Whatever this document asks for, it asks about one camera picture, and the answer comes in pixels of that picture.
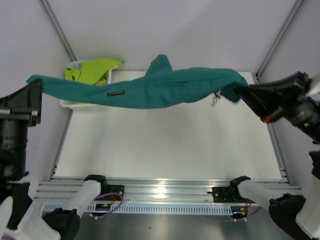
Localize aluminium mounting rail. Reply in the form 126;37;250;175
33;177;307;207

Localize left aluminium frame post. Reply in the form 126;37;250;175
38;0;77;62

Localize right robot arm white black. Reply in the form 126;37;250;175
228;71;320;240

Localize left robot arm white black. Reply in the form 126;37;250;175
0;78;109;240

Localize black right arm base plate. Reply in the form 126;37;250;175
207;186;248;204

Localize slotted white cable duct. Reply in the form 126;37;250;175
43;202;232;215

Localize lime green shorts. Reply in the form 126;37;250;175
64;57;125;86

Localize right aluminium frame post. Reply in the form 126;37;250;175
255;0;307;82

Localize white plastic basket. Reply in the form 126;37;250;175
59;59;118;111

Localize teal green shorts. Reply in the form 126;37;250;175
26;54;248;109

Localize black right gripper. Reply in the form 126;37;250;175
233;68;320;142

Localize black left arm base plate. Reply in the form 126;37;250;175
99;184;125;202

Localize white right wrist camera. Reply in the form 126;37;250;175
305;73;320;97

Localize aluminium frame post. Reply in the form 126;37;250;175
38;0;77;62
255;0;307;82

